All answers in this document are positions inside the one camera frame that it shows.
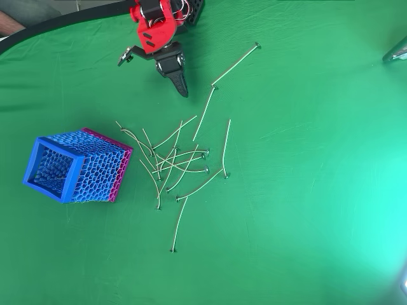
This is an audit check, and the black backdrop rim band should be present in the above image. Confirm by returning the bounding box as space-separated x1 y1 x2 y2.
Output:
0 0 141 57

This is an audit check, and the dark grey fabric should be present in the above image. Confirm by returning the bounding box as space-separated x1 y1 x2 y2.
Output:
0 0 80 32

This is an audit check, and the camera board on black bracket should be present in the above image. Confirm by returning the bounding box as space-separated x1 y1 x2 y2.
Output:
116 46 157 67

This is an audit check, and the shiny metal object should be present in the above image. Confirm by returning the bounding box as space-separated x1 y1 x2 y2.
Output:
382 34 407 64

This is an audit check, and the candle wick with metal base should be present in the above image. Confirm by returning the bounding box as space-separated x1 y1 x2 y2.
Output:
175 168 224 202
221 118 231 179
192 85 219 142
160 119 184 174
142 127 163 182
151 114 198 151
156 148 210 167
139 158 163 211
169 196 189 254
165 144 200 193
151 153 207 174
114 119 156 158
156 154 210 175
156 146 179 200

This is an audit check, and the long pin at top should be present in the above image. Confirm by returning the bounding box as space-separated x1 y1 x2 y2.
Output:
211 42 262 87

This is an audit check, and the red white black servo cable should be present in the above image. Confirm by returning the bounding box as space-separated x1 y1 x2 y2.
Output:
173 0 192 25

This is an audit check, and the blue and magenta mesh basket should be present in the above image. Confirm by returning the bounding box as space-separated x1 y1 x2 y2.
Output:
21 126 134 205

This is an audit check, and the green cloth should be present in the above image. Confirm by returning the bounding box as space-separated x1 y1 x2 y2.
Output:
0 0 407 305

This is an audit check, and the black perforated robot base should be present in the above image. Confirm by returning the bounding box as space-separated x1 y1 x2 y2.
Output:
181 0 206 27

